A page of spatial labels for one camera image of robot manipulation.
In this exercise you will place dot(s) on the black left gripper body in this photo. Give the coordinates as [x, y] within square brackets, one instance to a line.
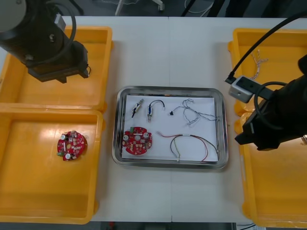
[57, 63]

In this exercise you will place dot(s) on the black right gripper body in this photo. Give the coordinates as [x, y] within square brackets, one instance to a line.
[263, 124]

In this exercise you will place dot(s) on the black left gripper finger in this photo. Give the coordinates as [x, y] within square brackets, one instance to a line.
[62, 80]
[85, 72]

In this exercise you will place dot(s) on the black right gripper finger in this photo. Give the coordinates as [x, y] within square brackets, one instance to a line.
[242, 139]

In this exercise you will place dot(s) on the round red circuit board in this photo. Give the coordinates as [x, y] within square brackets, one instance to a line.
[72, 146]
[136, 146]

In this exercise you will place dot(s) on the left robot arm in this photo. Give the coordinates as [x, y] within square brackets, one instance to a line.
[31, 28]

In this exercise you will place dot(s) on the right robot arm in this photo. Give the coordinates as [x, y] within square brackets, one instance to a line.
[295, 107]

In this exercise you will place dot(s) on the yellow-orange plastic bin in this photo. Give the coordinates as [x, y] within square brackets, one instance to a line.
[271, 48]
[48, 187]
[72, 93]
[275, 191]

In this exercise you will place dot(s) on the white paper sheet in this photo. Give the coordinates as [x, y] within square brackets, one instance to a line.
[192, 151]

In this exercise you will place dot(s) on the steel tray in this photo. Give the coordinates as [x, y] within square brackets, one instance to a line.
[172, 165]

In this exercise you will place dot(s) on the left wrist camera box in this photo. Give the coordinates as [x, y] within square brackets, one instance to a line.
[60, 22]

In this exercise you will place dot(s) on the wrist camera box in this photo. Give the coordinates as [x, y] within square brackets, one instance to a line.
[60, 22]
[241, 88]

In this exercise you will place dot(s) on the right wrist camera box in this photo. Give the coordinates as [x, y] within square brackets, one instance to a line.
[241, 88]

